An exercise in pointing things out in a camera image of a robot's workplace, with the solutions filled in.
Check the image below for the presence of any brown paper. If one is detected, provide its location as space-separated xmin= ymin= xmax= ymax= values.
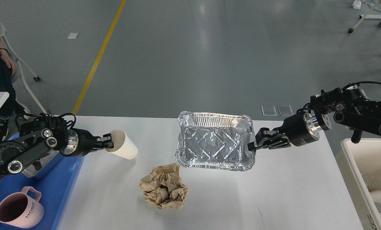
xmin=139 ymin=163 xmax=189 ymax=211

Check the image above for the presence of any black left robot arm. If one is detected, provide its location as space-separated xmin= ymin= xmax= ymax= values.
xmin=0 ymin=113 xmax=114 ymax=180

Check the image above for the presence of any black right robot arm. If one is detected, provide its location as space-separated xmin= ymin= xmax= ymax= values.
xmin=247 ymin=82 xmax=381 ymax=151

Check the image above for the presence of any pink ribbed mug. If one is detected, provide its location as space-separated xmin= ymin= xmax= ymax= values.
xmin=0 ymin=186 xmax=45 ymax=229

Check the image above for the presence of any white wheeled cart frame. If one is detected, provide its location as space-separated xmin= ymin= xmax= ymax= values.
xmin=348 ymin=0 xmax=381 ymax=71

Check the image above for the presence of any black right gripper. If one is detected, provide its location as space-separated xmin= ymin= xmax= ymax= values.
xmin=248 ymin=112 xmax=319 ymax=151

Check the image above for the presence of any white office chair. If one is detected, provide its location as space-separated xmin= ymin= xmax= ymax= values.
xmin=0 ymin=22 xmax=50 ymax=115

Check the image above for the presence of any clear floor plate left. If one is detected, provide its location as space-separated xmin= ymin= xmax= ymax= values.
xmin=261 ymin=105 xmax=278 ymax=117

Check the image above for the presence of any white paper cup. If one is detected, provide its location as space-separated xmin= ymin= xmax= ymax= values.
xmin=106 ymin=129 xmax=138 ymax=160

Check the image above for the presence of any white paper scrap on floor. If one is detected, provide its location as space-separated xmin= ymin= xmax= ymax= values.
xmin=67 ymin=33 xmax=79 ymax=39

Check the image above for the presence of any blue plastic tray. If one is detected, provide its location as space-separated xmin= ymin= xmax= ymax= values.
xmin=0 ymin=133 xmax=85 ymax=230

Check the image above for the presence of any beige plastic bin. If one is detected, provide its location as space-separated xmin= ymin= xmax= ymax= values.
xmin=335 ymin=138 xmax=381 ymax=230

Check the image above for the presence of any stainless steel rectangular container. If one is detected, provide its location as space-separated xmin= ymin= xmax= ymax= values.
xmin=21 ymin=150 xmax=63 ymax=180

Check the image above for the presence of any clear floor plate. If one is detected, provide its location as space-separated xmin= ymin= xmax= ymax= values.
xmin=261 ymin=105 xmax=278 ymax=117
xmin=278 ymin=105 xmax=294 ymax=116

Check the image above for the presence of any clear floor plate right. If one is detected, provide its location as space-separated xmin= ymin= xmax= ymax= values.
xmin=278 ymin=105 xmax=294 ymax=116

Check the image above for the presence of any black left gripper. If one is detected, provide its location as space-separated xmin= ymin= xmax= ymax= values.
xmin=60 ymin=129 xmax=114 ymax=157

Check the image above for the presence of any aluminium foil tray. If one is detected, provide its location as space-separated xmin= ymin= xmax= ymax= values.
xmin=175 ymin=111 xmax=256 ymax=172

